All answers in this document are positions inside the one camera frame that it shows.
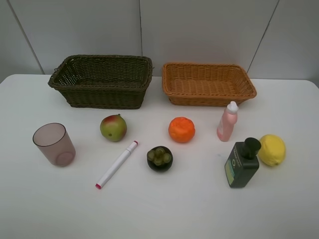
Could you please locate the white marker pink caps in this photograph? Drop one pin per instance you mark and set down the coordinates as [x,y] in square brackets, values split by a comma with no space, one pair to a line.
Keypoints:
[116,165]

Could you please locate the dark green pump bottle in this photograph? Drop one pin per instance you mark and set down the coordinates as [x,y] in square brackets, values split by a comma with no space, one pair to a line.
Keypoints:
[242,162]

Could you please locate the dark brown wicker basket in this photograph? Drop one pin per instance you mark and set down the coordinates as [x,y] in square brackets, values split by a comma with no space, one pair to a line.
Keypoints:
[103,81]

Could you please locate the orange wicker basket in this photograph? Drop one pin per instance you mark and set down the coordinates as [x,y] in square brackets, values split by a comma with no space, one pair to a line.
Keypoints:
[213,85]

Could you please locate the translucent pink plastic cup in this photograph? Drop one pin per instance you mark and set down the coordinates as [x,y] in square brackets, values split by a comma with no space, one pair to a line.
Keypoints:
[55,144]

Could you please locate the orange tangerine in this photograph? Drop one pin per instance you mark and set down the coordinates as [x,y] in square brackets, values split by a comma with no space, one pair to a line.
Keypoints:
[181,129]

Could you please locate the green red mango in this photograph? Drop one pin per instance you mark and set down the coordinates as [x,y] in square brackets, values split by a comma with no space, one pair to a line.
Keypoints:
[113,128]

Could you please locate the yellow lemon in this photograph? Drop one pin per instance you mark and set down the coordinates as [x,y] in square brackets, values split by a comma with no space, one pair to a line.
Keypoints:
[273,150]

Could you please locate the dark purple mangosteen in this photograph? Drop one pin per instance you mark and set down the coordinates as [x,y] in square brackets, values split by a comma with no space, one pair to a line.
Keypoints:
[160,159]

